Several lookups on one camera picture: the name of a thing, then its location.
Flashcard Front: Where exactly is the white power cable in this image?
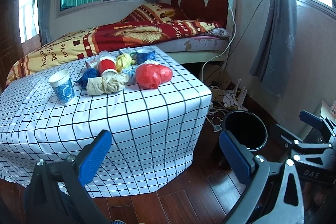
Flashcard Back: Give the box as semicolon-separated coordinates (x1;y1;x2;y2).
200;2;238;83

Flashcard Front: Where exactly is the yellow knotted cloth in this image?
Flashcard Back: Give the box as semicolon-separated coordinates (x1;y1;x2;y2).
116;53;137;73

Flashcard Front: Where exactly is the red heart headboard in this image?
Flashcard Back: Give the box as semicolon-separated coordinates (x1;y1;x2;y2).
171;0;236;33

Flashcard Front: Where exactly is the clear plastic bag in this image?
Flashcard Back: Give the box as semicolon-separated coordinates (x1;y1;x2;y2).
97;51;116;59

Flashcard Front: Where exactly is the grey curtain right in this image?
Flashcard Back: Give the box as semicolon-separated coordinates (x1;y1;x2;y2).
249;0;297;98

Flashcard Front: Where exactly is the green white small box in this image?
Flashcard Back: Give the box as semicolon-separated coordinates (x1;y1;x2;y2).
118;47;137;56

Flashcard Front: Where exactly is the red yellow quilt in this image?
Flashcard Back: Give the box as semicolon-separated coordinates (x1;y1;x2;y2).
6;3;227;85

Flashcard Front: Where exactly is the blue patterned paper cup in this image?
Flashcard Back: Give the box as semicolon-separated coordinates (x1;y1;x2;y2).
49;69;75;105

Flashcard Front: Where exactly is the beige knotted cloth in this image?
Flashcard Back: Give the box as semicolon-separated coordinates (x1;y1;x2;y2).
86;73;129;96

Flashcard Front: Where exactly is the white grid tablecloth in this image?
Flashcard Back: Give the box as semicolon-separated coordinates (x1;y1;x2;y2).
1;49;212;197

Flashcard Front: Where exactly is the black trash bin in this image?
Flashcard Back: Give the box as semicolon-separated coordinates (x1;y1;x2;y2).
220;110;268;169

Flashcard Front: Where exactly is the white tissue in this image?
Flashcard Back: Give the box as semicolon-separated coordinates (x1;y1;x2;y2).
144;60;160;65

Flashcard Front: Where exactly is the short blue paper cup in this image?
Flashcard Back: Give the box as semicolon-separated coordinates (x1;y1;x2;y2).
136;48;156;65

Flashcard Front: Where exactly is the blue knitted cloth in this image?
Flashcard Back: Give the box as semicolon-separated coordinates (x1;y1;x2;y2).
76;68;100;89

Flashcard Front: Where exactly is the light blue face mask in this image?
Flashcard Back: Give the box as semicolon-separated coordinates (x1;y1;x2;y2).
122;68;137;84

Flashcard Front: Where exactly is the red plastic bag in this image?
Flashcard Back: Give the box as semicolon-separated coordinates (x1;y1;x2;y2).
135;64;173;89

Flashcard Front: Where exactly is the white wifi router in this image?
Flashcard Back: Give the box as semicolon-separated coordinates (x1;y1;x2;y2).
223;79;247;111

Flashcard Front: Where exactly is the red paper cup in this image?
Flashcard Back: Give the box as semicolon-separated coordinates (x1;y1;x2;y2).
97;56;117;77

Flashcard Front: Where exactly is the bed mattress and frame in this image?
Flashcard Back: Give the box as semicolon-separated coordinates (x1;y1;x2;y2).
156;28;231;64

